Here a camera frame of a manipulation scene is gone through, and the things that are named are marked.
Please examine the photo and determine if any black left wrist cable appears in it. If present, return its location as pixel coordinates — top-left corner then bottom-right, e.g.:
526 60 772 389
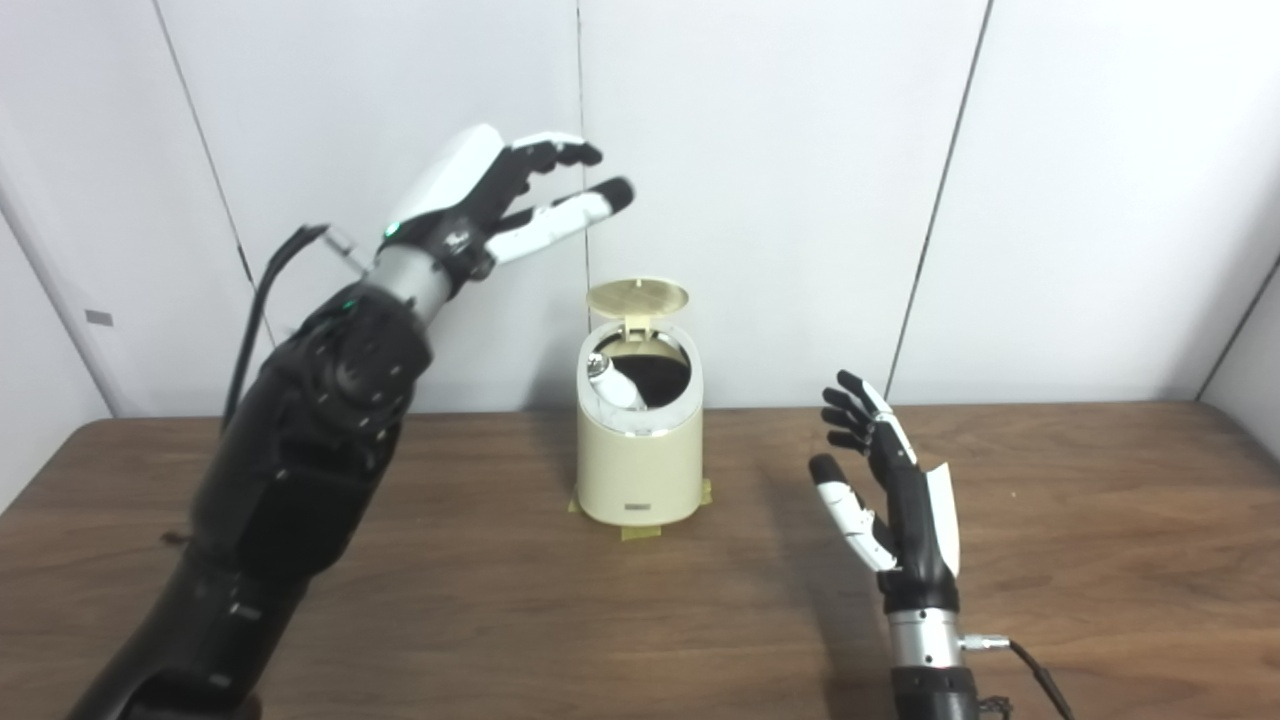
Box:
220 224 356 431

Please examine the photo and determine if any small white plastic bottle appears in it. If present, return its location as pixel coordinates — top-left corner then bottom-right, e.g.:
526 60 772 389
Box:
587 354 649 411

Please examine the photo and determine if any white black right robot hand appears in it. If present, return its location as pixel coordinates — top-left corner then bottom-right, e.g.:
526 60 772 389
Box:
808 370 962 613

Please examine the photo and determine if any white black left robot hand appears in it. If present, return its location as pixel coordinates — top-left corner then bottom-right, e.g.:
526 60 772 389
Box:
375 123 636 291

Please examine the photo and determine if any cream-colored lidded bin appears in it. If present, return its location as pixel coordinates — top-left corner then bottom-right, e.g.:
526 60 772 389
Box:
575 278 705 528

